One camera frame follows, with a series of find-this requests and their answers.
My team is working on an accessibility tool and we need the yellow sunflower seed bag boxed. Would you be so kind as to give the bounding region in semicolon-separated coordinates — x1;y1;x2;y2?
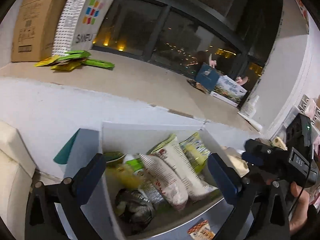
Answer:
106;164;144;190

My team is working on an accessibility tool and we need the green snack packet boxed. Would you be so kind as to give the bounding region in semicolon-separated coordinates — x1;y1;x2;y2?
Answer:
103;152;126;167
125;153;145;177

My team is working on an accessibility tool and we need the yellow-green candy bag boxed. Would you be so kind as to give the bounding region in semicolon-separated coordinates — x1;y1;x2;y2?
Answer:
180;132;211;174

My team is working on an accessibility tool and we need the orange snack packet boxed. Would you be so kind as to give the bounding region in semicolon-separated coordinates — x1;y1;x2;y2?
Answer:
188;220;215;240

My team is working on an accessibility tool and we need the dark foil snack bag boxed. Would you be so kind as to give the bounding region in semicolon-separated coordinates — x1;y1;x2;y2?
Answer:
114;189;155;234

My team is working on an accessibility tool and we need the white long snack bag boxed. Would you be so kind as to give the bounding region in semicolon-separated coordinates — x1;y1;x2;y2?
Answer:
139;154;189;211

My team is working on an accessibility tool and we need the white green-edged snack bag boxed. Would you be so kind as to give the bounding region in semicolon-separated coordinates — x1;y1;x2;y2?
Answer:
148;134;217;202

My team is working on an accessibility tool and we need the person's right hand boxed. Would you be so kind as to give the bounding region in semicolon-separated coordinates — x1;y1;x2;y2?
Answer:
290;182;310;235

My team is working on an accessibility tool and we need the cream tissue pack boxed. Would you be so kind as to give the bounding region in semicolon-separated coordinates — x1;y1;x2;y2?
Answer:
222;147;249;177

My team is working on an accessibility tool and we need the white spray bottle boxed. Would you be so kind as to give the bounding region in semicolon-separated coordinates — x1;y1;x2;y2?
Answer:
240;95;259;118

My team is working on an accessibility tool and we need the clear plastic drawer unit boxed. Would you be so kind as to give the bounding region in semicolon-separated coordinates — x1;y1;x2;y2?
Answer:
283;95;319;142

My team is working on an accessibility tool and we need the cream leather sofa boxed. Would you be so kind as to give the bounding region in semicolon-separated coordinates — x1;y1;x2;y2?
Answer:
1;122;36;239

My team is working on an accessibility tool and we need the white open cardboard box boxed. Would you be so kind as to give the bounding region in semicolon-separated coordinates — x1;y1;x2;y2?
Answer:
54;122;257;239

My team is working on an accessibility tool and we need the printed landscape gift box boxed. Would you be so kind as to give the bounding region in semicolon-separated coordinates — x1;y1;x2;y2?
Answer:
195;54;247;107

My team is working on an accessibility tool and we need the green and yellow sachets pile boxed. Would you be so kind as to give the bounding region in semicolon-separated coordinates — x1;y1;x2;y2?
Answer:
34;50;115;72

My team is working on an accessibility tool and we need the brown cardboard box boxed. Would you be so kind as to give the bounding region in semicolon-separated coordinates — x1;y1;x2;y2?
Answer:
11;0;67;62

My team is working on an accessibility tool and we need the white SANFU shopping bag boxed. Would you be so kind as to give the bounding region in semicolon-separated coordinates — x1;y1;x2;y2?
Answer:
52;0;114;56

